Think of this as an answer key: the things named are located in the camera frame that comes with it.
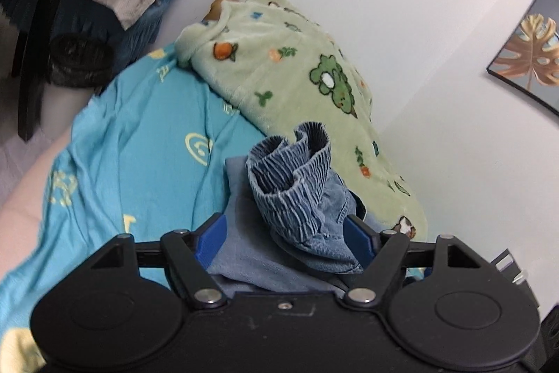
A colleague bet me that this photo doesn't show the white and black table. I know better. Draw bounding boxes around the white and black table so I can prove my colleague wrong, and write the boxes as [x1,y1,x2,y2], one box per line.
[0,0,103,142]

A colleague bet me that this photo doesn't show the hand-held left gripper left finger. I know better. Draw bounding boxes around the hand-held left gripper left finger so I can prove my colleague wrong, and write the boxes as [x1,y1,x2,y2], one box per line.
[89,212,228,310]

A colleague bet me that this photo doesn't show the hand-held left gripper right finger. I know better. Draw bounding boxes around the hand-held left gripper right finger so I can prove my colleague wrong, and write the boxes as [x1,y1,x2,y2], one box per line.
[343,214,483,309]

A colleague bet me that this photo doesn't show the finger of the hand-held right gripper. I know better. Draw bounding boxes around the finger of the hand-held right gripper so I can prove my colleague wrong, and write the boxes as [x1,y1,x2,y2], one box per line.
[493,249,529,286]

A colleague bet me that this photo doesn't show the blue denim pants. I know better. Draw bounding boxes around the blue denim pants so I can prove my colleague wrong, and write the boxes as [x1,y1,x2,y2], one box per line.
[205,120,420,297]

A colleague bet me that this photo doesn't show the teal printed bed sheet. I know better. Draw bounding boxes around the teal printed bed sheet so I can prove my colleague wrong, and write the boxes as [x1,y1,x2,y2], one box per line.
[0,43,271,373]

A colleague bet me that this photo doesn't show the green cartoon printed blanket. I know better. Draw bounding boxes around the green cartoon printed blanket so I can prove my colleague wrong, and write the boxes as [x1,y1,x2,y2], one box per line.
[175,0,429,243]

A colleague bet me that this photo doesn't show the black trash bin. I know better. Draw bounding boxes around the black trash bin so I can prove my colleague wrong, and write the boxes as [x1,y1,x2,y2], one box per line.
[47,34,116,89]

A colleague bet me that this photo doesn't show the framed gold leaf picture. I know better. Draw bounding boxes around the framed gold leaf picture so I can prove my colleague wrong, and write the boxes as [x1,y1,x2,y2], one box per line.
[486,0,559,117]

